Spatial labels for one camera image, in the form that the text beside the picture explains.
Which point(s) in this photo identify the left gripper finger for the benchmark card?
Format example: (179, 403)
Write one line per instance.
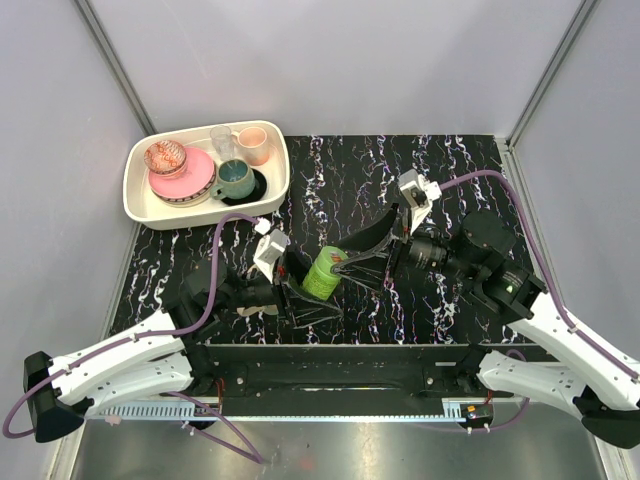
(307, 311)
(297, 265)

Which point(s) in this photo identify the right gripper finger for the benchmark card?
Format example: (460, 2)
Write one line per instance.
(368, 271)
(370, 236)

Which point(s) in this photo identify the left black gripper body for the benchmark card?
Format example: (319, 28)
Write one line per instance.
(282, 288)

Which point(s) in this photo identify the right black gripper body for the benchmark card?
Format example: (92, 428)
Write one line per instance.
(401, 237)

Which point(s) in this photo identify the green pill bottle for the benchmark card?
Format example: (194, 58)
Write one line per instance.
(320, 282)

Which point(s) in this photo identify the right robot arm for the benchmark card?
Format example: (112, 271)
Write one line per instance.
(597, 383)

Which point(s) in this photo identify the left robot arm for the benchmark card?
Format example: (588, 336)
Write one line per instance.
(165, 352)

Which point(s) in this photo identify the cream ceramic mug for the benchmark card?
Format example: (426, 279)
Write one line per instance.
(249, 311)

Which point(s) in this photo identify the black saucer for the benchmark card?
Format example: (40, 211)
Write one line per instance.
(260, 187)

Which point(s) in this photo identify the teal ceramic mug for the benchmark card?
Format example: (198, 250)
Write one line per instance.
(235, 180)

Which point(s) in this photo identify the patterned plate under pink plate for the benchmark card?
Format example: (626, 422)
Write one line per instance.
(181, 192)

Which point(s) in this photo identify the pink ceramic mug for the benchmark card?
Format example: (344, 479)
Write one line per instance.
(253, 145)

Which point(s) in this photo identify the white plastic dish tub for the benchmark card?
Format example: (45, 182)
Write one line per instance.
(143, 206)

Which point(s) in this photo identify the clear drinking glass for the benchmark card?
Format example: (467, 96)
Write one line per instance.
(223, 141)

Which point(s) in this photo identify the red patterned bowl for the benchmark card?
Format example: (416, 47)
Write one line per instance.
(166, 158)

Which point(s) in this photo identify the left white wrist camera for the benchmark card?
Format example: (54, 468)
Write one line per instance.
(269, 250)

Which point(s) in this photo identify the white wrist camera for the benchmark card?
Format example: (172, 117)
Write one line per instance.
(420, 193)
(269, 250)

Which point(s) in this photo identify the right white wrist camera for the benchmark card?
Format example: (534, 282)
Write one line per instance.
(420, 193)

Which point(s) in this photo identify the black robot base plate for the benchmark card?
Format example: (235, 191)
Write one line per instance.
(334, 380)

